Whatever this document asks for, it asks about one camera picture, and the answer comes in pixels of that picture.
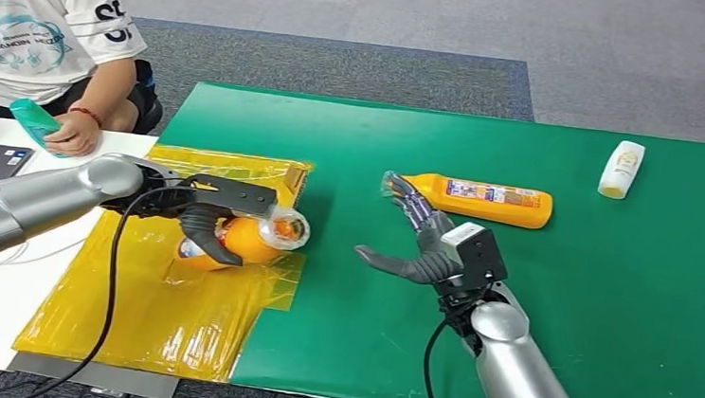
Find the green table mat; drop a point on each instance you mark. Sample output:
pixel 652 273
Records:
pixel 636 276

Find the orange bottle with clear cap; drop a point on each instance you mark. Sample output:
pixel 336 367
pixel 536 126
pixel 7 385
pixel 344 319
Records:
pixel 515 213

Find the yellow plastic wrapped board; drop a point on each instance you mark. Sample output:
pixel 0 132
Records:
pixel 160 321

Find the teal bottle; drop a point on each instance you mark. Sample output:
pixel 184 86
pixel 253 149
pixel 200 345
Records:
pixel 31 119

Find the orange bottle with white cap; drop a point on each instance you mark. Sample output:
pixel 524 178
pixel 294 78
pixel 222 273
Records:
pixel 248 240

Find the person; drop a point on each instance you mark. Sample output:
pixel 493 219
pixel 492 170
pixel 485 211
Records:
pixel 25 39

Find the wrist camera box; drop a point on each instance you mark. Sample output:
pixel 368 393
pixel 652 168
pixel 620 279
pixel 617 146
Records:
pixel 480 258
pixel 233 196

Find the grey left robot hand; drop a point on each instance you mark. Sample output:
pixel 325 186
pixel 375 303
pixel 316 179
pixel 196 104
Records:
pixel 205 233

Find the grey flat board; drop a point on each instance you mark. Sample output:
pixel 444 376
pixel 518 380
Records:
pixel 142 386

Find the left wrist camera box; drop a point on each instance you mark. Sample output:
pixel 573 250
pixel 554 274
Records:
pixel 233 196

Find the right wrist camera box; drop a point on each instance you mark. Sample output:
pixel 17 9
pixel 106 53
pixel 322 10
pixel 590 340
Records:
pixel 480 258

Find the person's left hand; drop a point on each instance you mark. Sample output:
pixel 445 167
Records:
pixel 75 136

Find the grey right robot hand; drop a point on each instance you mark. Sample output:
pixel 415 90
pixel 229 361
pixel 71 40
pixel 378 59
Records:
pixel 432 264

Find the small white bottle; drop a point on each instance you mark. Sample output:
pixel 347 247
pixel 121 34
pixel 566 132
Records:
pixel 620 169

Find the person's left forearm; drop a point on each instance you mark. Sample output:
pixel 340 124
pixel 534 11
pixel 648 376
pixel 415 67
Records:
pixel 108 87

